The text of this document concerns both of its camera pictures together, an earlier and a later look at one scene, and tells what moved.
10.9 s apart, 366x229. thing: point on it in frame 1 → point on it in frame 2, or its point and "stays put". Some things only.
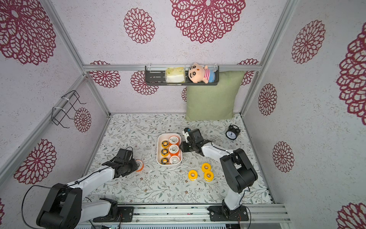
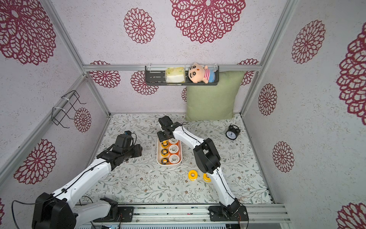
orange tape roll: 174,159 stays put
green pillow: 215,102 stays put
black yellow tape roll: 164,161 stays put
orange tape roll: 174,149 stays put
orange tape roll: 142,166 → 173,141
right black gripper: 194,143 → 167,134
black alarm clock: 233,132 stays put
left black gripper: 135,166 → 138,150
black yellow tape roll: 164,152 stays put
